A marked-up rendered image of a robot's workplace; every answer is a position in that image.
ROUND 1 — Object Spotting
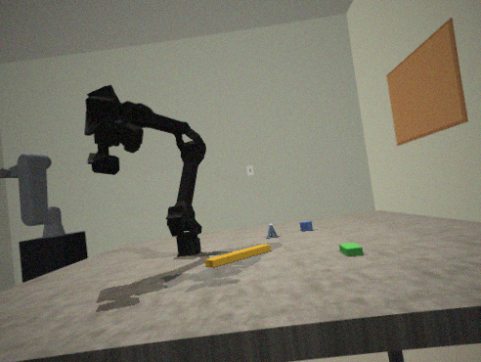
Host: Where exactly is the yellow bar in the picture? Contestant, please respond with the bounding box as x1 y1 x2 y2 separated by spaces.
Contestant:
205 245 271 267

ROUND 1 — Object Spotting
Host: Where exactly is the green rectangular block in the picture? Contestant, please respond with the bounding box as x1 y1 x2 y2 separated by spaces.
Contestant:
339 243 364 257

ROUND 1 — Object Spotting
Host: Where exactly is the small blue block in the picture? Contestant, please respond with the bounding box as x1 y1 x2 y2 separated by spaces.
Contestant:
300 221 313 231

